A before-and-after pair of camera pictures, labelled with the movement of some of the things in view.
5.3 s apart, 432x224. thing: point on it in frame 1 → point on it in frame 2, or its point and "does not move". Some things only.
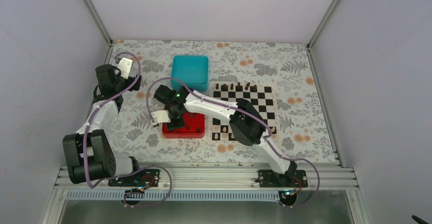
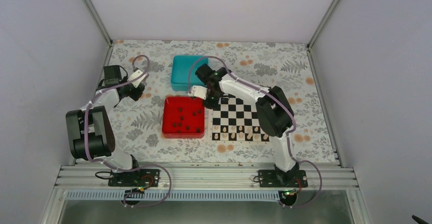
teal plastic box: [192, 70] does not move
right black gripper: [179, 124] → [213, 106]
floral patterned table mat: [303, 129] does not move
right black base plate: [268, 179] does not move
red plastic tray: [194, 127] does not move
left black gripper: [135, 87] → [136, 96]
